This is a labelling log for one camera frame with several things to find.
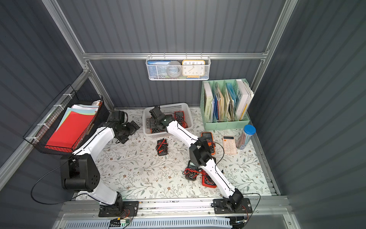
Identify red paper folder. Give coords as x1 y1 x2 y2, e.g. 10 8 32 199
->
45 110 96 153

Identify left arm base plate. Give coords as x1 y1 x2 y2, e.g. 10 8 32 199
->
98 201 139 218

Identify blue box in wall basket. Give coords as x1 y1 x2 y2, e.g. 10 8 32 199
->
146 60 171 80

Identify white plastic perforated basket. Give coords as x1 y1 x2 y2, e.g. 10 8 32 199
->
143 103 193 138

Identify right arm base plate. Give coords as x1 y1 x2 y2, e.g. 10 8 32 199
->
211 198 253 214

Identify black wire side basket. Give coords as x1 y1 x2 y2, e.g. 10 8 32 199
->
23 87 109 155

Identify pink white calculator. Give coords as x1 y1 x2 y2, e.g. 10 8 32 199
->
223 135 237 155

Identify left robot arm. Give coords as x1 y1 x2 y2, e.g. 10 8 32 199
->
60 110 140 208

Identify white wire wall basket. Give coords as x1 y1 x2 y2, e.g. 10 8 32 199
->
145 54 211 81

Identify green desk file organizer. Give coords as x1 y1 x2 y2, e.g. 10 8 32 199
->
200 79 249 131

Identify grey tape roll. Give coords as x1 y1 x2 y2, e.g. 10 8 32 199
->
166 61 182 78

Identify red multimeter with wound leads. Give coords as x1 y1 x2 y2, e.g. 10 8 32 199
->
174 111 188 128

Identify white book in organizer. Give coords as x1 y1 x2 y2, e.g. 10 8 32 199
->
234 79 254 120

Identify small black multimeter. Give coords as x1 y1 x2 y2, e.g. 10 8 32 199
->
155 138 168 156
182 160 200 181

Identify small black multimeter front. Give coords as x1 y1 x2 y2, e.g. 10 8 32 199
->
182 160 200 181

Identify blue lid clear jar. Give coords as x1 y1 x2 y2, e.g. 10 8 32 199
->
236 125 256 150

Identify yellow white alarm clock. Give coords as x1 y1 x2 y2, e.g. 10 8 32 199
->
182 60 206 78

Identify small black multimeter back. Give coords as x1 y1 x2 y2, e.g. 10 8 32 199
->
155 138 168 156

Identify orange multimeter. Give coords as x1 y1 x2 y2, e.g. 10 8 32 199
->
201 132 216 156
149 118 164 134

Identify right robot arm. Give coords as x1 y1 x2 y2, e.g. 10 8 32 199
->
149 106 244 212

